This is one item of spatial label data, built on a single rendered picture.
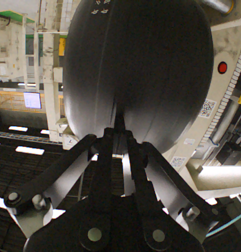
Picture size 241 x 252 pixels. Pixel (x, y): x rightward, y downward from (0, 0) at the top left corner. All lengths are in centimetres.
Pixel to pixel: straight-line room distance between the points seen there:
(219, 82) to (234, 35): 18
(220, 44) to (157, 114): 38
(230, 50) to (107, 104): 47
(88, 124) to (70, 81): 8
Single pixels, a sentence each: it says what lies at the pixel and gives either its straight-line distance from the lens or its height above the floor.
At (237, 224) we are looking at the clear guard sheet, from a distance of 82.
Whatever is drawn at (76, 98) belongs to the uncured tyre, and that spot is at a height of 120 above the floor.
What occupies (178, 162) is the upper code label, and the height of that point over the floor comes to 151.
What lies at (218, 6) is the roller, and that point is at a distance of 44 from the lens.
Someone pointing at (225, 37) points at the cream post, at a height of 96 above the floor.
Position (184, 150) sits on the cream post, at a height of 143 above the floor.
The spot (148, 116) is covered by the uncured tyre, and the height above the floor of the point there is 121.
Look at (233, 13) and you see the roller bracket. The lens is 45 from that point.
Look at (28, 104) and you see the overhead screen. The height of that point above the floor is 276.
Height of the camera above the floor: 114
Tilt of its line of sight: 29 degrees up
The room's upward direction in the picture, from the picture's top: 168 degrees counter-clockwise
